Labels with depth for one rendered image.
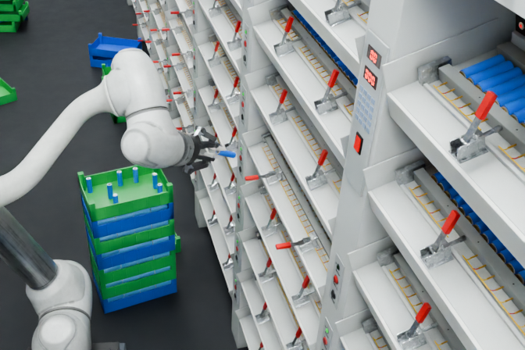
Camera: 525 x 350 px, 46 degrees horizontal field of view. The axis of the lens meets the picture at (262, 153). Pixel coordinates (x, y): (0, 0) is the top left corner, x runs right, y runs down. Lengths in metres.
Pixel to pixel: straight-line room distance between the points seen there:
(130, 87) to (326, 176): 0.49
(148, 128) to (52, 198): 1.81
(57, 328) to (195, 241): 1.09
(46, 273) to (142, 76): 0.77
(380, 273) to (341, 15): 0.48
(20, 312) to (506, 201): 2.17
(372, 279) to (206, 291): 1.53
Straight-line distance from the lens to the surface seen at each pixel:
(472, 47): 0.99
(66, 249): 2.87
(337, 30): 1.13
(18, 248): 1.88
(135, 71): 1.45
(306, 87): 1.32
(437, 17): 0.93
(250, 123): 1.75
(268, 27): 1.58
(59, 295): 1.99
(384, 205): 1.02
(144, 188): 2.36
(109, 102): 1.46
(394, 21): 0.91
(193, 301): 2.58
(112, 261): 2.39
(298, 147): 1.45
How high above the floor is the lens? 1.93
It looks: 35 degrees down
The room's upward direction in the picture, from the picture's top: 4 degrees clockwise
